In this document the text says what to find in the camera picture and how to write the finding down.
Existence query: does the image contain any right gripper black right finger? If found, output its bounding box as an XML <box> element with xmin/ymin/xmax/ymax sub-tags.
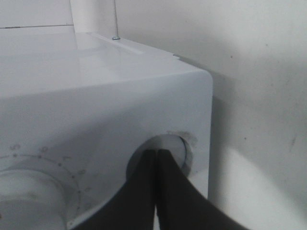
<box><xmin>156</xmin><ymin>149</ymin><xmax>246</xmax><ymax>230</ymax></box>

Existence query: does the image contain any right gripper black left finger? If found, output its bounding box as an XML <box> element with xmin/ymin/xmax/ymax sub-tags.
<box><xmin>75</xmin><ymin>150</ymin><xmax>156</xmax><ymax>230</ymax></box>

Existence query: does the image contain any round white door button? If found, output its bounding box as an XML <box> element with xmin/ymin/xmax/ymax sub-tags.
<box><xmin>126</xmin><ymin>134</ymin><xmax>193</xmax><ymax>179</ymax></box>

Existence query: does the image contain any white timer knob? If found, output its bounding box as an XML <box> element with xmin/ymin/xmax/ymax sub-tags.
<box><xmin>0</xmin><ymin>170</ymin><xmax>67</xmax><ymax>230</ymax></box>

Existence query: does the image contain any white microwave oven body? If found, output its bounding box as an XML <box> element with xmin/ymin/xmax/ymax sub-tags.
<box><xmin>0</xmin><ymin>33</ymin><xmax>213</xmax><ymax>230</ymax></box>

